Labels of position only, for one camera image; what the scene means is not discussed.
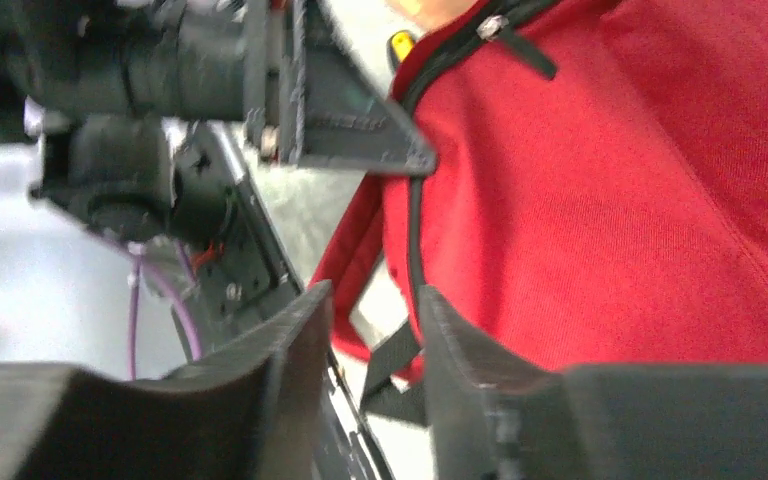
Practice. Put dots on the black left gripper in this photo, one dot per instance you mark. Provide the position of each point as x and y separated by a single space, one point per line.
278 67

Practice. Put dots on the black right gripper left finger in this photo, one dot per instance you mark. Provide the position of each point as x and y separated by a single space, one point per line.
248 411

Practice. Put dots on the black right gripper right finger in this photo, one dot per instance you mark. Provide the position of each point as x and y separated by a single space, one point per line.
494 415

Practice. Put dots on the red backpack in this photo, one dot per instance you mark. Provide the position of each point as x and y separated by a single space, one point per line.
601 192

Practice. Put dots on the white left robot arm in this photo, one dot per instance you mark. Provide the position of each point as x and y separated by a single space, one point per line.
139 178

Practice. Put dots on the black yellow screwdriver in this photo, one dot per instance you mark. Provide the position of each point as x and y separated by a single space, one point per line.
398 47

